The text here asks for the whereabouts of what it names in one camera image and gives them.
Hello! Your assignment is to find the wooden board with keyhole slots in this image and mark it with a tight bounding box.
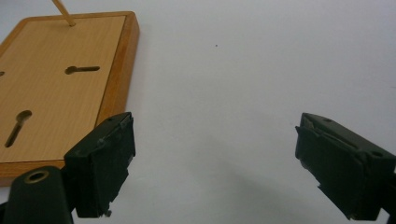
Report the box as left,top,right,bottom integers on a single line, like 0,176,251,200
0,11,140,187

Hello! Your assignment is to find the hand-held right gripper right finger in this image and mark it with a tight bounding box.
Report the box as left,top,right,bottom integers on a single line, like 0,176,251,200
294,112,396,222

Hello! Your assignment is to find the thin wooden stick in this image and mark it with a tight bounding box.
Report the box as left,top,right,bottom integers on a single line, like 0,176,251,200
51,0,77,27

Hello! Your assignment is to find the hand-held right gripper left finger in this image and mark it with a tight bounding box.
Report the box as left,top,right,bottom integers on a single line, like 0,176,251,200
64,111,136,218

